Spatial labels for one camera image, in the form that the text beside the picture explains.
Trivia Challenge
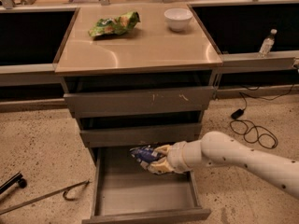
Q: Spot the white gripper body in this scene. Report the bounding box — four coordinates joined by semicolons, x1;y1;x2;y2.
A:
167;141;190;174

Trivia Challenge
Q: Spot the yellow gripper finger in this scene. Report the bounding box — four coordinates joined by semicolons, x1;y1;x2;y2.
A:
154;145;172;156
148;158;174;175

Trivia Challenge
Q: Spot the blue chip bag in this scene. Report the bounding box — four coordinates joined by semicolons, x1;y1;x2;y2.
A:
130;146;164;170

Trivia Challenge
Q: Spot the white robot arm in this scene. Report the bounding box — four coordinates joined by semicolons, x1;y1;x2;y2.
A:
149;131;299;199

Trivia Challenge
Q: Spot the bottom grey drawer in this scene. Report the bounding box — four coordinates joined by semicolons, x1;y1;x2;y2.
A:
82;147;211;224

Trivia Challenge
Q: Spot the grey drawer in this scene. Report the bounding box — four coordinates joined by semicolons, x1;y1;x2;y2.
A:
82;147;211;224
64;87;214;118
80;123;202;147

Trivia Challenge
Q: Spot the middle grey drawer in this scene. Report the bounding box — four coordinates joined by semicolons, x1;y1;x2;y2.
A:
80;123;202;147

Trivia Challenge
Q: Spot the grey drawer cabinet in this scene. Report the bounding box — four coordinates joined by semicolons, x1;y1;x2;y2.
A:
52;2;223;224

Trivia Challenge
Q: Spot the top grey drawer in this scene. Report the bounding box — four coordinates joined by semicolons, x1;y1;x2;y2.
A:
64;87;214;118

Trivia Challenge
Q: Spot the green chip bag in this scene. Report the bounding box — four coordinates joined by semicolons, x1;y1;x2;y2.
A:
88;11;140;37

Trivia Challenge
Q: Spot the metal rod with hook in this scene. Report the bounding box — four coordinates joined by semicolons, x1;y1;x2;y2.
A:
0;180;90;216

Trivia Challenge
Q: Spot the white bowl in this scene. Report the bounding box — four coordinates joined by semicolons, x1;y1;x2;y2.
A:
164;8;192;32

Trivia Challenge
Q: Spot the clear water bottle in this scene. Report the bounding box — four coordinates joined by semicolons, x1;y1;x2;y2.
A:
259;29;278;57

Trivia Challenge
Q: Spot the black caster leg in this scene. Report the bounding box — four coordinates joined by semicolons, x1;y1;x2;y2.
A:
0;172;27;194

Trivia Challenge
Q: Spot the black power adapter cable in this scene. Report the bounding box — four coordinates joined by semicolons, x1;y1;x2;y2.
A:
229;83;297;150

